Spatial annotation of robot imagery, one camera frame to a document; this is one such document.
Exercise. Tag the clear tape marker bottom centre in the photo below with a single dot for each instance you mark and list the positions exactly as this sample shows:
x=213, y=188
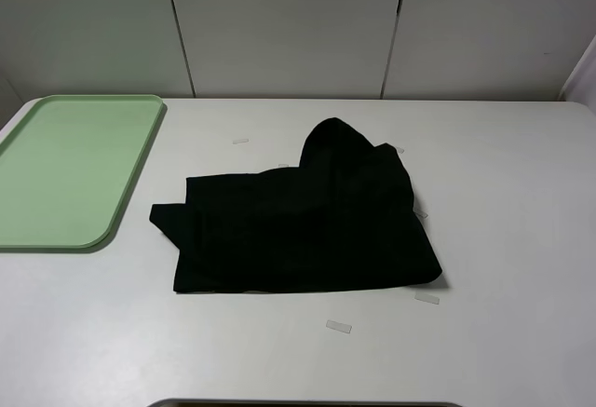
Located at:
x=338, y=326

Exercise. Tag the light green plastic tray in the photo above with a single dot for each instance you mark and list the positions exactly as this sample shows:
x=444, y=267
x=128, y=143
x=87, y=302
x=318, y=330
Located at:
x=67, y=168

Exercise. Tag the clear tape marker bottom right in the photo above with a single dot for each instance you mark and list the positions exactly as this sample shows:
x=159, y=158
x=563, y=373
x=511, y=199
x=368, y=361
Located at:
x=427, y=298

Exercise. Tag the black short sleeve shirt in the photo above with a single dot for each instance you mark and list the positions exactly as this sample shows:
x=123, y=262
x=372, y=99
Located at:
x=343, y=219

